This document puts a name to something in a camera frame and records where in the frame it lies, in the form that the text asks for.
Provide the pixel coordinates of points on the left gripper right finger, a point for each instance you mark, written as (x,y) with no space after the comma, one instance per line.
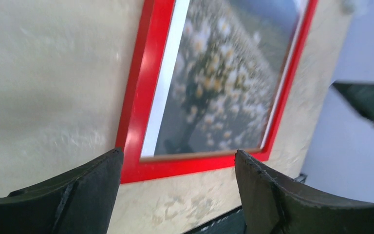
(306,210)

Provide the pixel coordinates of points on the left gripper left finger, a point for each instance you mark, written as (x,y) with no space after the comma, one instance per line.
(79,201)

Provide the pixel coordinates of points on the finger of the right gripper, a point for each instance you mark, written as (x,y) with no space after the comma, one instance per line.
(359,95)

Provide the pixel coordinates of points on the landscape photo print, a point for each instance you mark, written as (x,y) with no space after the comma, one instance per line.
(221,76)

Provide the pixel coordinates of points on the red picture frame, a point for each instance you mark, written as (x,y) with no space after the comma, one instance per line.
(145,66)

